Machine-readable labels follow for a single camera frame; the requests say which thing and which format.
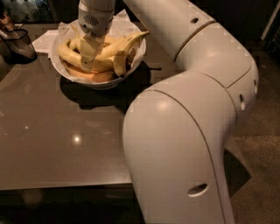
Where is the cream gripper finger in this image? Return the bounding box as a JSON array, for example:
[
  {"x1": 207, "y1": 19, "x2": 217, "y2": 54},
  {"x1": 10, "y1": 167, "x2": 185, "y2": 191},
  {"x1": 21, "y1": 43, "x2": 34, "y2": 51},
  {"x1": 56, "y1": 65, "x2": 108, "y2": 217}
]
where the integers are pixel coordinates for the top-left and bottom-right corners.
[{"x1": 80, "y1": 32, "x2": 102, "y2": 72}]

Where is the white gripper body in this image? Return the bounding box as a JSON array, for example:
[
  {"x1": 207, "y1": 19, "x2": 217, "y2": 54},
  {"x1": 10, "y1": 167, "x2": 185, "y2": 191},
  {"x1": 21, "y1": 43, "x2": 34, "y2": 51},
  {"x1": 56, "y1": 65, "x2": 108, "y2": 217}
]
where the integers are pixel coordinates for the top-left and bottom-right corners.
[{"x1": 78, "y1": 3, "x2": 114, "y2": 37}]

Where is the long yellow banana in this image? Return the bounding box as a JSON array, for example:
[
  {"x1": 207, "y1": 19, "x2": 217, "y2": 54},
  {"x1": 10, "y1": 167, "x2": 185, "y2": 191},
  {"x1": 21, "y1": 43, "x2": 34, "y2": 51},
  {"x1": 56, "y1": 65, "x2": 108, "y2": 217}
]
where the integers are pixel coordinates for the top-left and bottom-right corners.
[{"x1": 57, "y1": 39, "x2": 114, "y2": 73}]

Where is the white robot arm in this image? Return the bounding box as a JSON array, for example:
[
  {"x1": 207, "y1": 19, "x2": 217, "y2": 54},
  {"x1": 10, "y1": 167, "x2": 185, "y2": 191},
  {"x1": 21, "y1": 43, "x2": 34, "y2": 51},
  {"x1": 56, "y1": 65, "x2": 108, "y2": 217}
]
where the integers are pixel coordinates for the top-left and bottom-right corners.
[{"x1": 122, "y1": 0, "x2": 259, "y2": 224}]

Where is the yellow banana back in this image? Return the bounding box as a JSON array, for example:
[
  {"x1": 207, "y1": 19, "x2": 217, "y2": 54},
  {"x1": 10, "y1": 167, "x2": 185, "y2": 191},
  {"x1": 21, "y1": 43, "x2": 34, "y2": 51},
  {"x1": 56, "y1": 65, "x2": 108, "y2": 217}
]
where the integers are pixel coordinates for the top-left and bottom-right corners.
[{"x1": 69, "y1": 36, "x2": 116, "y2": 51}]

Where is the yellow banana bottom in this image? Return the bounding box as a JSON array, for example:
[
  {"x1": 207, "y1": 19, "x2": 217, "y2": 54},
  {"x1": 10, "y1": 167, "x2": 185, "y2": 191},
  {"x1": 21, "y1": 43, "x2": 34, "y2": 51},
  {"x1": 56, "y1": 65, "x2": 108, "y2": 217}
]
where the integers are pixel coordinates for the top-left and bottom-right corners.
[{"x1": 63, "y1": 62, "x2": 114, "y2": 82}]

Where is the yellow banana right side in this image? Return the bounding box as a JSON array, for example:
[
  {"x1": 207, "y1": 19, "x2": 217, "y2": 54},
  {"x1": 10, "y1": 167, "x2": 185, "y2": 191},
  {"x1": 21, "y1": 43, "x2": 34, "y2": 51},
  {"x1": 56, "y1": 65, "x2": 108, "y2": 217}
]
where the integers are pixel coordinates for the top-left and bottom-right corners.
[{"x1": 113, "y1": 31, "x2": 149, "y2": 76}]

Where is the white ceramic bowl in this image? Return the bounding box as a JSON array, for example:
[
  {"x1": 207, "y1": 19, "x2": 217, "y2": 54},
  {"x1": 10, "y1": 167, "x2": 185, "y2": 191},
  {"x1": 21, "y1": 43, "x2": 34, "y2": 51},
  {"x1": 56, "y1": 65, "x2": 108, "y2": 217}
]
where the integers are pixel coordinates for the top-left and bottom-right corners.
[{"x1": 50, "y1": 14, "x2": 147, "y2": 91}]

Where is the white paper sheet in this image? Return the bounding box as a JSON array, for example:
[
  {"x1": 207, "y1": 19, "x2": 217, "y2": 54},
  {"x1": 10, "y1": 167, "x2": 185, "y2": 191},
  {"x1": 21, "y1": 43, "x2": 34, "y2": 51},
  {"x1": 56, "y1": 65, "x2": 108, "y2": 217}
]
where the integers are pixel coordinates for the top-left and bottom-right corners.
[{"x1": 32, "y1": 30, "x2": 58, "y2": 53}]

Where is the plastic bags background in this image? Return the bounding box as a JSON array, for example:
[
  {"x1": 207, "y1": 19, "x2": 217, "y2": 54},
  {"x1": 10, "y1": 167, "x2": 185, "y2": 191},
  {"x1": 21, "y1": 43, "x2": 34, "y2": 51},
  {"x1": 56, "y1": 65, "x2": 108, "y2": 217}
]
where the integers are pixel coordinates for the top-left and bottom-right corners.
[{"x1": 1, "y1": 0, "x2": 53, "y2": 23}]

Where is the dark mesh basket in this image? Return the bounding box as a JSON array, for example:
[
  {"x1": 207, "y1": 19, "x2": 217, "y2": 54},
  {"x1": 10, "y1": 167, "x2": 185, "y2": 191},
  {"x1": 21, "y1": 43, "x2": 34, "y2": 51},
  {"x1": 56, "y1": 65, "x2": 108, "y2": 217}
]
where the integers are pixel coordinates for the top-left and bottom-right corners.
[{"x1": 0, "y1": 29, "x2": 38, "y2": 64}]

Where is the dark cabinet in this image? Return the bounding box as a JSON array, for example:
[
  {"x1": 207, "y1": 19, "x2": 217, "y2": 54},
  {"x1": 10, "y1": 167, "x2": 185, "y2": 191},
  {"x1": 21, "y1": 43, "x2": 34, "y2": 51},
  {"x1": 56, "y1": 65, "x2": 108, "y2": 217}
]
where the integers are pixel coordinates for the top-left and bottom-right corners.
[{"x1": 47, "y1": 0, "x2": 278, "y2": 45}]

